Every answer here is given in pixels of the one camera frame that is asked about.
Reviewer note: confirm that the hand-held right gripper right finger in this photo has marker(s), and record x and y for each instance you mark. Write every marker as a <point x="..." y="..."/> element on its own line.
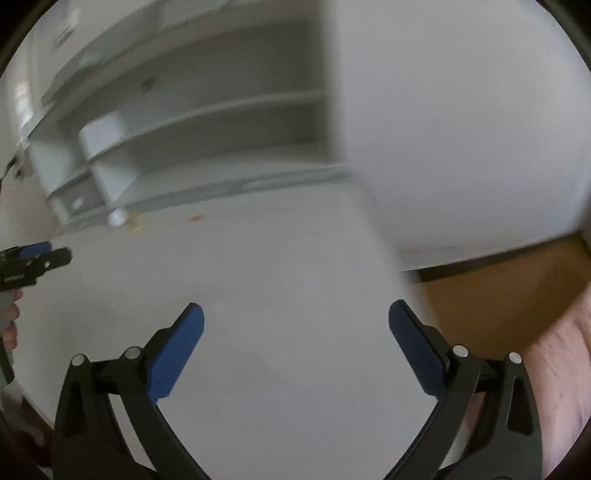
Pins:
<point x="415" y="350"/>

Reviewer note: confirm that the white round drawer knob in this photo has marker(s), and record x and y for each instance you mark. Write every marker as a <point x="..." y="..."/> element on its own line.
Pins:
<point x="117" y="218"/>

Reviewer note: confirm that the person's left hand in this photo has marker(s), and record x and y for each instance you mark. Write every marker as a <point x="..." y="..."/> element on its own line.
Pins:
<point x="10" y="330"/>

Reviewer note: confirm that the white shelf unit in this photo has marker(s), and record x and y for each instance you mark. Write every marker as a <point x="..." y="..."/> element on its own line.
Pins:
<point x="207" y="69"/>

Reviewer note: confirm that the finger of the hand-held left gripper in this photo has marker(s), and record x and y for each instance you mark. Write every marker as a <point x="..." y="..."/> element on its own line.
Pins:
<point x="57" y="258"/>
<point x="34" y="249"/>

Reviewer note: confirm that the grey drawer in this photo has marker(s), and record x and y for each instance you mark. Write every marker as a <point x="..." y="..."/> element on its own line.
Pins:
<point x="74" y="201"/>

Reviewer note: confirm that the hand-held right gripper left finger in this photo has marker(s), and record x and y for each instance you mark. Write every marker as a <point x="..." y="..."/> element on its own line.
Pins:
<point x="178" y="350"/>

